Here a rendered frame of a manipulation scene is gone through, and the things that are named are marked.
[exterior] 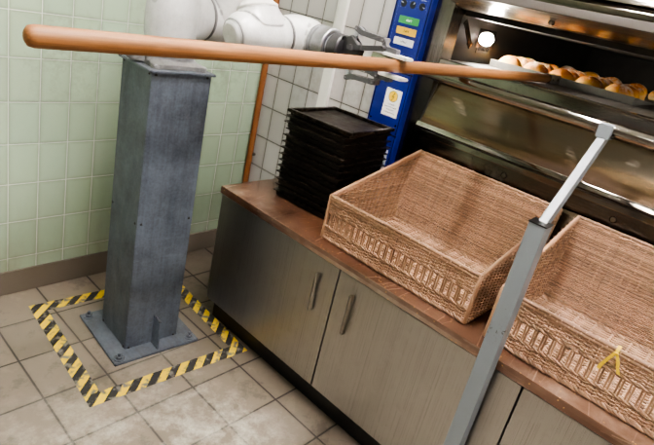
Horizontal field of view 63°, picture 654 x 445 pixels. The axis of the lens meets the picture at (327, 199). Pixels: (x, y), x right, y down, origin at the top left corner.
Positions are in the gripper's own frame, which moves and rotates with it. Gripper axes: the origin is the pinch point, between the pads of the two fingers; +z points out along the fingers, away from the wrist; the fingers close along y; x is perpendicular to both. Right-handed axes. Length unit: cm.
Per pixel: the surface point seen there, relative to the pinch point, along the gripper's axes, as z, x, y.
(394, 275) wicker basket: 5, -19, 59
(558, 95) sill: 14, -68, 2
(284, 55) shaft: 1.6, 36.9, -0.5
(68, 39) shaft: 2, 75, 0
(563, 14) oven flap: 13, -53, -21
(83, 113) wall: -119, 19, 48
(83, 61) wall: -119, 20, 29
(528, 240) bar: 40.1, -8.6, 27.5
